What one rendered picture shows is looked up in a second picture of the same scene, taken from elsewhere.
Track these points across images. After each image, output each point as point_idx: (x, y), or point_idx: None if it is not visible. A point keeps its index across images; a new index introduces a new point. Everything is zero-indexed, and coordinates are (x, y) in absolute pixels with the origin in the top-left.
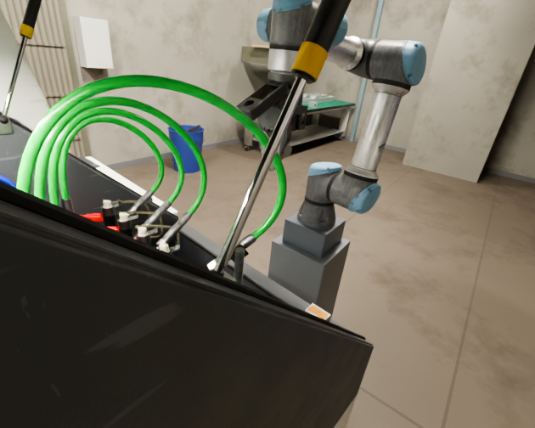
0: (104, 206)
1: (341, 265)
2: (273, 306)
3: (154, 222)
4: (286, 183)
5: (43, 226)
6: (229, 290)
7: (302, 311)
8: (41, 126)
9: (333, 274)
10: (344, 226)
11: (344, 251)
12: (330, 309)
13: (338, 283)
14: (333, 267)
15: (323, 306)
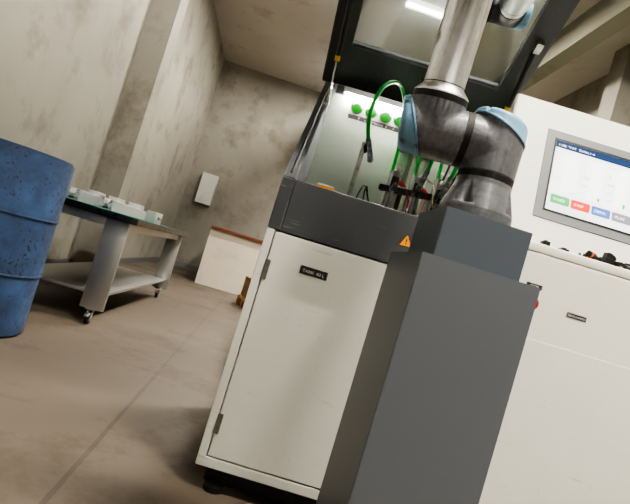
0: None
1: (400, 304)
2: (317, 107)
3: (442, 189)
4: (371, 102)
5: (324, 86)
6: (320, 99)
7: (315, 117)
8: None
9: (389, 302)
10: (442, 220)
11: (410, 267)
12: (362, 430)
13: (386, 359)
14: (394, 279)
15: (365, 371)
